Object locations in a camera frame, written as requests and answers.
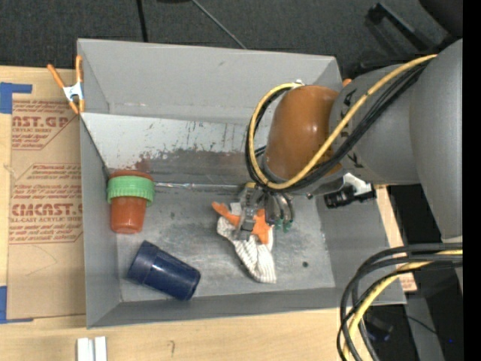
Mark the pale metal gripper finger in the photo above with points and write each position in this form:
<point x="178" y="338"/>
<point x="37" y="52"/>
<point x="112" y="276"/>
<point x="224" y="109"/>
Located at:
<point x="251" y="218"/>
<point x="242" y="220"/>

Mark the white and orange cloth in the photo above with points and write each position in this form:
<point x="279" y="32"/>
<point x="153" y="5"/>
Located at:
<point x="257" y="261"/>

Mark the grey metal bin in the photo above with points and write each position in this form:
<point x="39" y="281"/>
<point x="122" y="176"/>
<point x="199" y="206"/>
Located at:
<point x="195" y="239"/>

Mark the dark blue cup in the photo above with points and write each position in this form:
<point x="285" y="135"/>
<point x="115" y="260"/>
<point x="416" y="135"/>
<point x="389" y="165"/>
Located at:
<point x="161" y="271"/>

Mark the orange cup with green band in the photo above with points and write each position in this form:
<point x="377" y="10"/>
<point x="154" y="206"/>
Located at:
<point x="127" y="211"/>

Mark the brown cardboard board red print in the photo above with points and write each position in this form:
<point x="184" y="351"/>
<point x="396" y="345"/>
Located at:
<point x="45" y="269"/>

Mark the black cylinder on white bracket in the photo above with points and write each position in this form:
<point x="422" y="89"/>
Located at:
<point x="347" y="196"/>

